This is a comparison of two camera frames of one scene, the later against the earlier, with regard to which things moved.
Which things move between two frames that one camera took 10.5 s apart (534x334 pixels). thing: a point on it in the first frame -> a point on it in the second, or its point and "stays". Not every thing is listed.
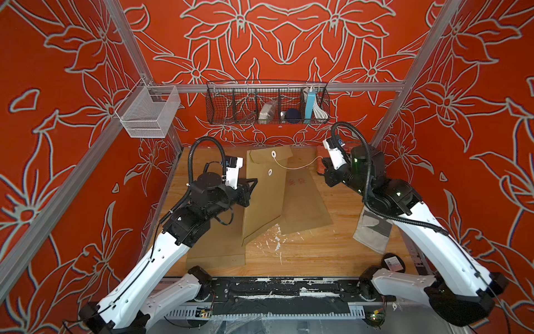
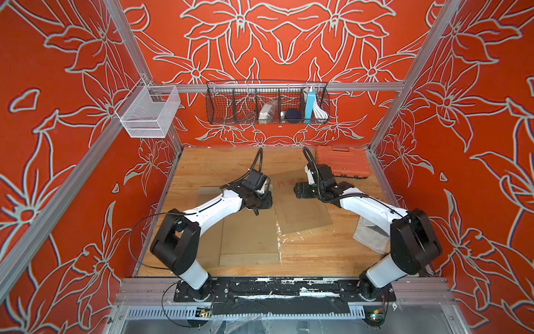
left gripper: [244, 193] -> [268, 201]
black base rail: [275, 296] stays
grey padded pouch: [373, 230] stays
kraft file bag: [304, 207] stays
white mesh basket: [148, 111] stays
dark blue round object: [293, 115] stays
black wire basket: [266, 102] stays
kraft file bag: [268, 167] -> [249, 239]
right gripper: [330, 179] -> [304, 191]
